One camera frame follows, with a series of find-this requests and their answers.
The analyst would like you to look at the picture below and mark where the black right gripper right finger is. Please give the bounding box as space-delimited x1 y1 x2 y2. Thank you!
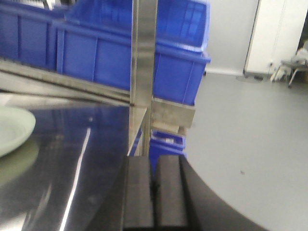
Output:
155 155 264 231

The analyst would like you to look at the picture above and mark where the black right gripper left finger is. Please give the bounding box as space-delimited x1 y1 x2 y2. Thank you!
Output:
95 155 154 231

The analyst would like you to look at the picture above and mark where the green plate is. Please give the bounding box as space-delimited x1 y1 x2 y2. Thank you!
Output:
0 106 36 157

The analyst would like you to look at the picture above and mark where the stainless steel shelf rack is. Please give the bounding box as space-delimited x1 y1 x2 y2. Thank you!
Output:
0 0 195 156

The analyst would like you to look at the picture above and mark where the lower blue plastic bin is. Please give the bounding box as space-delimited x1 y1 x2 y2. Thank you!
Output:
149 130 187 170

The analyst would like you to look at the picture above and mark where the blue plastic bin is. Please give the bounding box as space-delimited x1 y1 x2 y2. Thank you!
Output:
149 130 187 170
53 0 211 105
0 0 64 70

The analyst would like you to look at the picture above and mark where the chair in background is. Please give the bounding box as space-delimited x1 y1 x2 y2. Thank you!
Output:
270 47 308 88

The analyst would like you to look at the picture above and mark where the blue plastic bin right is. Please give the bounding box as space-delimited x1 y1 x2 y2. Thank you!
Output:
53 0 211 105

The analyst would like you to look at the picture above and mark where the white partition panel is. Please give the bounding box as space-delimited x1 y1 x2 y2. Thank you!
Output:
244 0 308 74

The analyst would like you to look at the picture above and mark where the blue plastic bin left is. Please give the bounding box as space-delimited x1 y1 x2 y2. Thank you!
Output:
0 0 64 70

